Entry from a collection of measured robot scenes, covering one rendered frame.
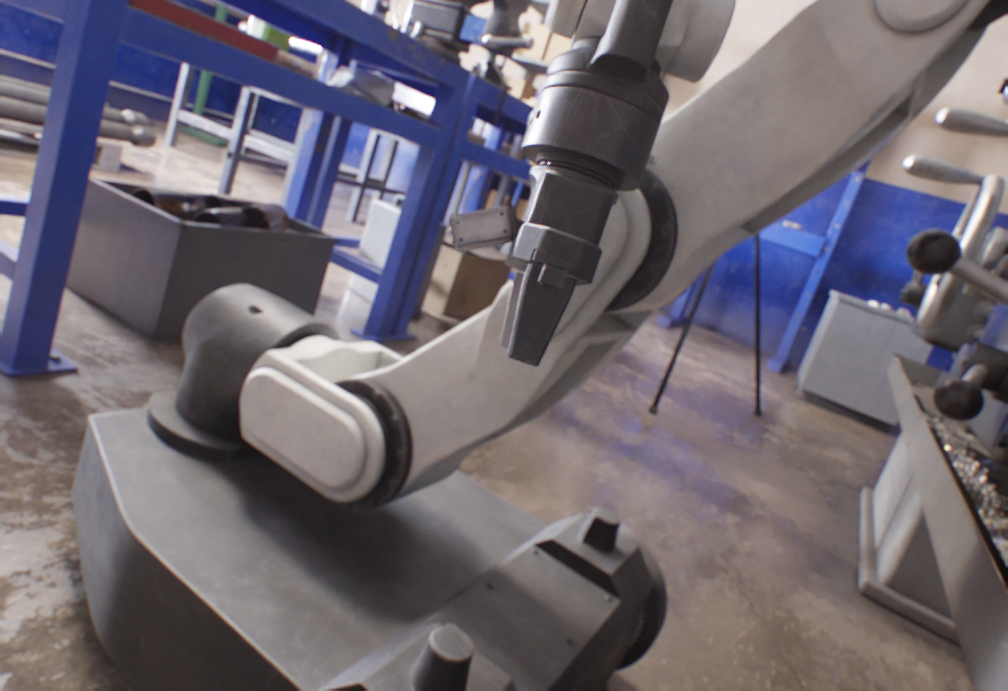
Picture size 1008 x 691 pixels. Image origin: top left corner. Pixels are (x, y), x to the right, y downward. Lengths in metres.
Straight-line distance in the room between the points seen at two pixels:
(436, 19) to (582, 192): 1.59
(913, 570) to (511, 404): 1.26
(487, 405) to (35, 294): 0.96
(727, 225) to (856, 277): 4.56
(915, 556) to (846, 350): 2.13
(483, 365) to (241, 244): 1.19
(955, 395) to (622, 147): 0.34
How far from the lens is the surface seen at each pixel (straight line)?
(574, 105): 0.46
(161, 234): 1.69
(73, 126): 1.36
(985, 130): 0.88
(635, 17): 0.45
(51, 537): 1.06
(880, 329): 3.78
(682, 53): 0.51
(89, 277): 1.90
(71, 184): 1.39
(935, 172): 1.02
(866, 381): 3.81
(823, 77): 0.57
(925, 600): 1.79
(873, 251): 5.14
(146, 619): 0.78
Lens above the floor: 0.61
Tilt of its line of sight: 10 degrees down
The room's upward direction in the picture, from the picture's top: 19 degrees clockwise
